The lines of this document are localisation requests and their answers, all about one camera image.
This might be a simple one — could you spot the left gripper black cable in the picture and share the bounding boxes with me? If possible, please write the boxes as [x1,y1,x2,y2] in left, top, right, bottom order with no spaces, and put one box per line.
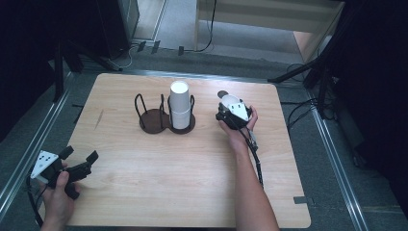
[24,176,46,228]

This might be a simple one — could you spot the white desk with wooden side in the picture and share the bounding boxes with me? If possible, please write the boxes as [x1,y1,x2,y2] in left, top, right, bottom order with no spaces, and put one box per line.
[193,0,346,64]

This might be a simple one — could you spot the person's right hand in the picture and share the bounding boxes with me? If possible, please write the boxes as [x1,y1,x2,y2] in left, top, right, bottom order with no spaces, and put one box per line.
[218,105,260,152]

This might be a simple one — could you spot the person's left hand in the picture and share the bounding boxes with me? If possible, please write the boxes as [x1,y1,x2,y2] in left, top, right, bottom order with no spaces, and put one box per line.
[40,169,82,223]

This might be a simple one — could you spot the black metal stand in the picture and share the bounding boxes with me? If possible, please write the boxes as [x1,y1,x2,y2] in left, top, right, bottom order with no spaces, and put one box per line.
[47,37,124,104]

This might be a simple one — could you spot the black tape strip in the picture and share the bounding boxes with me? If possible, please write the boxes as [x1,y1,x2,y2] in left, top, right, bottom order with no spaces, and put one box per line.
[293,195,316,206]

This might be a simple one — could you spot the metal floor rail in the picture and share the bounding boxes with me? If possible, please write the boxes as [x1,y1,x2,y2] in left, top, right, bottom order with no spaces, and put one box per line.
[95,68,278,85]
[306,90,370,231]
[0,71,73,215]

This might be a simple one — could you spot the white floor cable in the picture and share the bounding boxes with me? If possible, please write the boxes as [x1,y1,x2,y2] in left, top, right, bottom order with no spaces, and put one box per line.
[105,43,138,70]

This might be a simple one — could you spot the dark brown wire cup holder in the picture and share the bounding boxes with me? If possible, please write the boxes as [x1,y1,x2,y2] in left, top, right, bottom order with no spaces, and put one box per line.
[134,92,196,135]

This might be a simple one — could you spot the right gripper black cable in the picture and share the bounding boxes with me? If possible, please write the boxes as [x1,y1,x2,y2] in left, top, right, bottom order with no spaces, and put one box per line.
[242,126,266,190]

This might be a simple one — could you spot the black hanging cable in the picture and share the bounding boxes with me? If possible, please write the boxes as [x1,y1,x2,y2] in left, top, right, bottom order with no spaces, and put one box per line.
[184,0,218,54]

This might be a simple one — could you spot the black floor cables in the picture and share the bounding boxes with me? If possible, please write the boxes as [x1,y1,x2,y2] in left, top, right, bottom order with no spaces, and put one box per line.
[284,62,323,131]

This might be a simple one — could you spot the dark glass cabinet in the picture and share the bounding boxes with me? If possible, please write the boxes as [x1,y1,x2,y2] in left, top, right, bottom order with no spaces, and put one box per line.
[95,0,140,59]

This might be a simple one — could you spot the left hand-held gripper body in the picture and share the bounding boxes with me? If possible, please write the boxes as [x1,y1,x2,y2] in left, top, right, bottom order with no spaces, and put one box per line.
[30,149,94,200]

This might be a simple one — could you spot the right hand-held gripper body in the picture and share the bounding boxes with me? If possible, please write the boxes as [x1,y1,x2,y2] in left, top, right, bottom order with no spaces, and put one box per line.
[215,98,253,131]

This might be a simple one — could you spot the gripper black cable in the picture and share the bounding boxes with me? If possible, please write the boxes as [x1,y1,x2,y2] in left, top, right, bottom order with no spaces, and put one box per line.
[242,126,266,190]
[24,176,46,228]

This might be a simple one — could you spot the black tripod stand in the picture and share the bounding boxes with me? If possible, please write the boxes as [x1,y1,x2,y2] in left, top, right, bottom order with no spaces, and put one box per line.
[267,0,408,120]

